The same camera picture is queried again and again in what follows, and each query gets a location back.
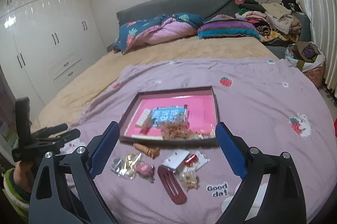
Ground person's left hand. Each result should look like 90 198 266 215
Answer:
13 161 34 193

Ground pink book in box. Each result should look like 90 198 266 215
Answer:
119 90 218 140

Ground small clear packet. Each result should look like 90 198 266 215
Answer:
110 157 124 173

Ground red cherry earrings card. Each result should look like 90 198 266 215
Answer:
177 151 210 173

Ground green striped left sleeve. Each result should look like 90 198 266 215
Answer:
3 168 31 223

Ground white wardrobe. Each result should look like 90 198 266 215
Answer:
1 0 107 119

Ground floral bag of clothes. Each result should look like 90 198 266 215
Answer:
285 41 326 88

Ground dark grey headboard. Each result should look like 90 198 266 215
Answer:
116 0 238 26

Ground pearl cream hair clip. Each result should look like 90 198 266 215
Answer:
179 170 198 192

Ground white earring card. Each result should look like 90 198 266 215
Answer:
162 149 190 170

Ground beige fuzzy bed sheet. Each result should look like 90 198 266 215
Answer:
31 36 278 132

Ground peach spiral hair tie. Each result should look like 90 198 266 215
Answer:
132 142 161 160

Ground bagged yellow hoop earrings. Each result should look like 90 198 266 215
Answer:
118 153 142 180

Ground white striped curtain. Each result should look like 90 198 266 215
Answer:
299 0 336 92

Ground white comb hair clip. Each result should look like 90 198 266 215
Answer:
135 109 153 129

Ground shallow dark cardboard box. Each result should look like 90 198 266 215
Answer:
119 86 218 147

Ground purple teal striped blanket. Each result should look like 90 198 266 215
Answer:
198 18 261 41

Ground pink fuzzy hair clip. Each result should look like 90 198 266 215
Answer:
135 162 155 183

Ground blue pink strawberry quilt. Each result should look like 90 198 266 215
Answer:
108 13 205 54

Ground maroon large hair clip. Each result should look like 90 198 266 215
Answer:
157 165 187 205

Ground pile of folded clothes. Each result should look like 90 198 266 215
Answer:
235 0 311 47

